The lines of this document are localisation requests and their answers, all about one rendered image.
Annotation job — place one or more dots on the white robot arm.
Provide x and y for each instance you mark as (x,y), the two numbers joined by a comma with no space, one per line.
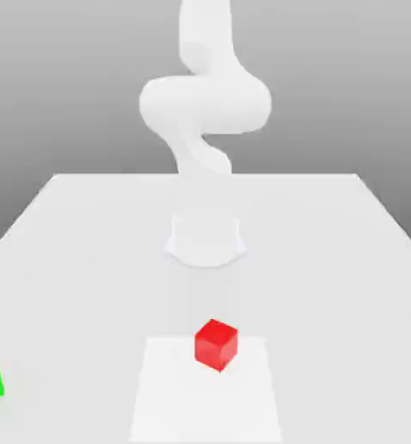
(205,104)

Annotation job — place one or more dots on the small red cube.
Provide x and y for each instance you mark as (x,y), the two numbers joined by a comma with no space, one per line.
(216,345)

